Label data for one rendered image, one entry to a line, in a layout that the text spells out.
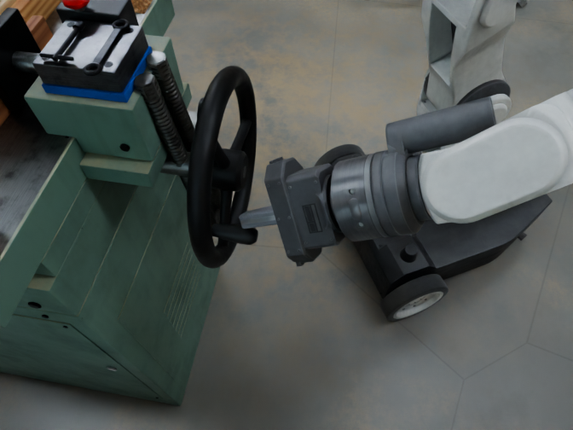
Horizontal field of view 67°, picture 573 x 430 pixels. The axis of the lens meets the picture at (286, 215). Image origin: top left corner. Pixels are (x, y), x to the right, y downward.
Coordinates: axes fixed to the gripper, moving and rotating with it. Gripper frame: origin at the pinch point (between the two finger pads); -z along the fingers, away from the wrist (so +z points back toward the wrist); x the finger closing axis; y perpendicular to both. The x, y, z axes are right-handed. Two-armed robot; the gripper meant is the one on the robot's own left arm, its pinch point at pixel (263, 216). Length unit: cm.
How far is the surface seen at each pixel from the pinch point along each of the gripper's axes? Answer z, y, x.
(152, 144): -12.4, 1.2, 12.1
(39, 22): -26.5, -0.6, 32.6
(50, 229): -22.3, 11.8, 5.8
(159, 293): -42.2, -16.9, -15.8
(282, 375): -42, -48, -58
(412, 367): -10, -67, -67
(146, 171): -13.8, 2.3, 9.1
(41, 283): -26.4, 13.1, -0.5
